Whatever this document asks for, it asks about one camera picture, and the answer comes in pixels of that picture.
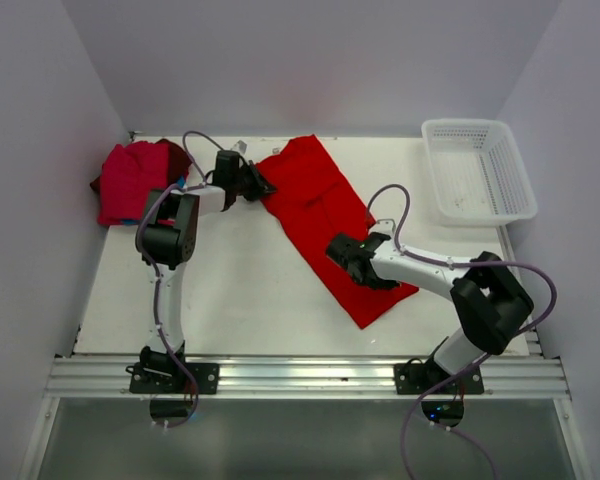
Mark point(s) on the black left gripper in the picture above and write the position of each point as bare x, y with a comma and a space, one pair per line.
261, 186

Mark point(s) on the bright red t shirt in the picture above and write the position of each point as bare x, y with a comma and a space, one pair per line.
313, 203

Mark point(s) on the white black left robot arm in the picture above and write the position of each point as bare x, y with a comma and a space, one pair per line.
166, 239

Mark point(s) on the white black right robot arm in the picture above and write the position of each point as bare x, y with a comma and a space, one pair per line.
490, 304

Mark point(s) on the blue folded t shirt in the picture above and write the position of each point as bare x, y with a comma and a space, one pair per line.
181, 183

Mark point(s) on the dark maroon folded t shirt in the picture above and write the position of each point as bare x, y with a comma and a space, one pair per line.
141, 166

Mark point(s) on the crimson folded t shirt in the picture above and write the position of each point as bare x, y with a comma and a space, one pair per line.
116, 204

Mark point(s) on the white plastic mesh basket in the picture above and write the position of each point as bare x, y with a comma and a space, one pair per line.
478, 176

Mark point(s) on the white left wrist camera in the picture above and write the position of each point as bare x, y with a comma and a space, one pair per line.
240, 147

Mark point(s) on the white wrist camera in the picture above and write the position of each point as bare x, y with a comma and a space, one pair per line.
240, 147
383, 225

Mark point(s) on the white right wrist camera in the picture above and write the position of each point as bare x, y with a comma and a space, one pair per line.
383, 225

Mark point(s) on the black left base bracket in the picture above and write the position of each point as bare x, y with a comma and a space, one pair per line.
202, 378

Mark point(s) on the black base bracket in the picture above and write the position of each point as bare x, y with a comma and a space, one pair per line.
202, 378
415, 377

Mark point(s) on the aluminium mounting rail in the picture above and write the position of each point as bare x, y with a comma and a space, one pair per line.
309, 377

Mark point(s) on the black right base bracket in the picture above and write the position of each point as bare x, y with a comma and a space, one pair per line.
415, 377

